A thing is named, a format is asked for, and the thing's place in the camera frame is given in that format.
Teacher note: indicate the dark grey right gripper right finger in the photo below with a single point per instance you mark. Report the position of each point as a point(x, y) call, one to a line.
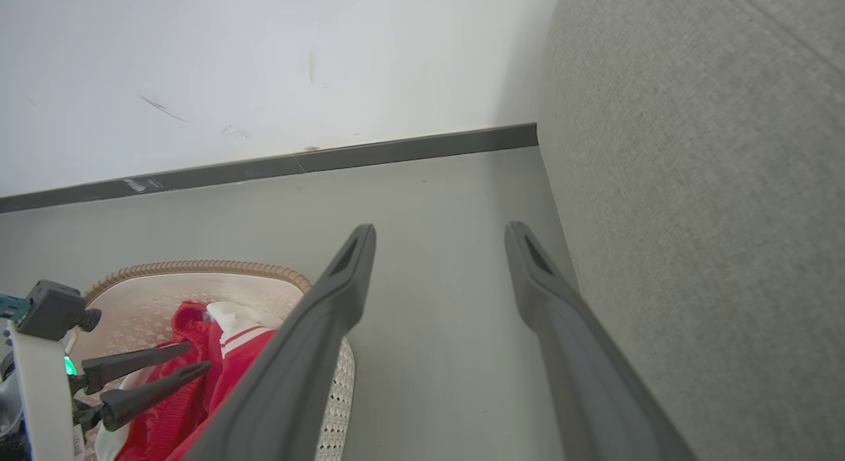
point(581, 362)

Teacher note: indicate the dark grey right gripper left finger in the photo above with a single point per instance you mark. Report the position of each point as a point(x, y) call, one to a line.
point(297, 355)

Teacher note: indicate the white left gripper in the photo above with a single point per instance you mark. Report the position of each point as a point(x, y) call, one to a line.
point(41, 395)

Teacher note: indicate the red garment with white trim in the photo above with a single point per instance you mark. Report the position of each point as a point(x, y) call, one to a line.
point(231, 362)

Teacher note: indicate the cream perforated laundry basket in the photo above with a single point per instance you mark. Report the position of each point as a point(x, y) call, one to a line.
point(145, 302)

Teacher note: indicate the grey fabric sofa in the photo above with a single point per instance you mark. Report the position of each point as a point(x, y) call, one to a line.
point(693, 183)

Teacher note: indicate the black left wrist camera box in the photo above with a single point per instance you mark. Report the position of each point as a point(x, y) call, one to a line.
point(53, 309)

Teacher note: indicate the teal left camera connector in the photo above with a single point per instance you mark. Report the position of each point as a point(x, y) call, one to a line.
point(10, 307)

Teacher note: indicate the dark grey wall baseboard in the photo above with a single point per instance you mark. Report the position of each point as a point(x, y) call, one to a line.
point(396, 150)

